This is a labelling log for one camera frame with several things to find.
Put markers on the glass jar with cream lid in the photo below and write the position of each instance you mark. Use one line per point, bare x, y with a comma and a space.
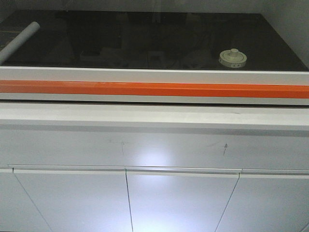
232, 58

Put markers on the white sash with orange handle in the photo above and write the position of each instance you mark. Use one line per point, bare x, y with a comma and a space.
159, 86

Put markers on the white fume hood base cabinet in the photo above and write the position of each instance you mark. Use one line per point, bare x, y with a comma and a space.
137, 168

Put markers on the rolled grey mat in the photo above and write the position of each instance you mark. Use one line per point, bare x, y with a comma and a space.
18, 41

